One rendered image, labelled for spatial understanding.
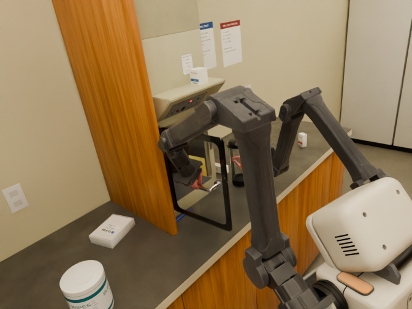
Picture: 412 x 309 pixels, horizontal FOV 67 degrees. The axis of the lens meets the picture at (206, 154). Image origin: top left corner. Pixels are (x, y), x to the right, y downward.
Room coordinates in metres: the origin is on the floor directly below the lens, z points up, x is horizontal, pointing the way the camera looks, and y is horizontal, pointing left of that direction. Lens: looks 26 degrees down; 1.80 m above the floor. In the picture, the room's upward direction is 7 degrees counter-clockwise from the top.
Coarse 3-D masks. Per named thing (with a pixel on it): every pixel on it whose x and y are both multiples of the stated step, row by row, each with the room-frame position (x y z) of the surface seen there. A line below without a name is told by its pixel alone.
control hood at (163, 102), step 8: (208, 80) 1.30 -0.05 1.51; (216, 80) 1.28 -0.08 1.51; (224, 80) 1.29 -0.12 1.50; (176, 88) 1.23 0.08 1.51; (184, 88) 1.22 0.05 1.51; (192, 88) 1.20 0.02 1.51; (200, 88) 1.19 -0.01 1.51; (208, 88) 1.23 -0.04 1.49; (216, 88) 1.29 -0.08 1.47; (152, 96) 1.15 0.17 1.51; (160, 96) 1.14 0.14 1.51; (168, 96) 1.12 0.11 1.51; (176, 96) 1.11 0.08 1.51; (184, 96) 1.13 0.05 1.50; (192, 96) 1.18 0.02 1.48; (160, 104) 1.11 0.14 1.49; (168, 104) 1.09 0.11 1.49; (160, 112) 1.12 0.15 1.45; (168, 112) 1.13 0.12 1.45; (160, 120) 1.14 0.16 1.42
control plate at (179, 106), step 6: (198, 96) 1.22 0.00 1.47; (180, 102) 1.14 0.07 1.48; (186, 102) 1.18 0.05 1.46; (192, 102) 1.22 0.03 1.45; (198, 102) 1.27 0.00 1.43; (174, 108) 1.14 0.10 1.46; (180, 108) 1.18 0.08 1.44; (186, 108) 1.23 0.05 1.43; (168, 114) 1.14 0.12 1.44; (174, 114) 1.19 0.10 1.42
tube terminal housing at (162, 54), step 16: (192, 32) 1.35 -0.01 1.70; (144, 48) 1.17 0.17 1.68; (160, 48) 1.22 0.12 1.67; (176, 48) 1.28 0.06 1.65; (192, 48) 1.34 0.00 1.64; (160, 64) 1.21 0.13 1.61; (176, 64) 1.27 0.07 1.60; (160, 80) 1.20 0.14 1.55; (176, 80) 1.26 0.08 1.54; (192, 112) 1.30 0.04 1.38
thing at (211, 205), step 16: (192, 144) 1.04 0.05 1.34; (208, 144) 0.99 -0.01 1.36; (208, 160) 1.00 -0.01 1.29; (224, 160) 0.95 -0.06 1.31; (208, 176) 1.00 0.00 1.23; (224, 176) 0.96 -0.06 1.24; (176, 192) 1.13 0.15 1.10; (192, 192) 1.07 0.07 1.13; (224, 192) 0.96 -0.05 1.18; (192, 208) 1.08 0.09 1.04; (208, 208) 1.02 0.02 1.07; (224, 208) 0.97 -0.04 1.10; (224, 224) 0.97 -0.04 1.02
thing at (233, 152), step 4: (228, 144) 1.39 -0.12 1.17; (232, 148) 1.36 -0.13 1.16; (236, 148) 1.35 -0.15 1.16; (232, 152) 1.37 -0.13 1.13; (236, 152) 1.36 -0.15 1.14; (232, 156) 1.37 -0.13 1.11; (236, 160) 1.36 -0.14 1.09; (232, 164) 1.37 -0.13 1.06; (236, 164) 1.36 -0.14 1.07; (232, 168) 1.38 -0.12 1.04; (236, 168) 1.36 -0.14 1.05; (232, 172) 1.38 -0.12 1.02; (236, 172) 1.36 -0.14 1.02; (240, 172) 1.35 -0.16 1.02; (232, 176) 1.38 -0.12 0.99; (236, 176) 1.36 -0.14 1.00; (240, 176) 1.35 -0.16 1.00; (236, 180) 1.36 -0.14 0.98; (240, 180) 1.35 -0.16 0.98
